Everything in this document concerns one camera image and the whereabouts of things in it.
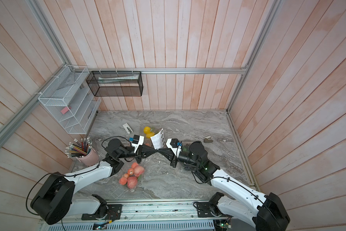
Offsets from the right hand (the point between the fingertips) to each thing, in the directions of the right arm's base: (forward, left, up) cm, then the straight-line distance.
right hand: (160, 150), depth 68 cm
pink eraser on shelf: (+24, +58, +3) cm, 63 cm away
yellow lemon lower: (+23, +11, -20) cm, 32 cm away
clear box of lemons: (+28, +8, -20) cm, 35 cm away
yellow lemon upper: (+27, +13, -20) cm, 36 cm away
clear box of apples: (-7, +18, -20) cm, 28 cm away
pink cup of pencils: (+7, +49, -14) cm, 52 cm away
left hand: (0, +2, -2) cm, 2 cm away
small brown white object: (+23, -31, -25) cm, 46 cm away
